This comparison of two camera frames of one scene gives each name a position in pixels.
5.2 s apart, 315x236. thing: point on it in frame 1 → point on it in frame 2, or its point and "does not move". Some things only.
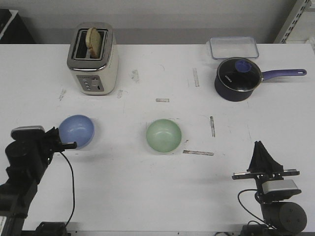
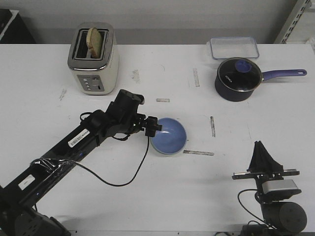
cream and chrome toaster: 92,76 does not move
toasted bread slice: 93,42 does not move
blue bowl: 78,128 → 172,138
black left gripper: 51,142 → 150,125
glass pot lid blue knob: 239,74 does not move
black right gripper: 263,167 does not move
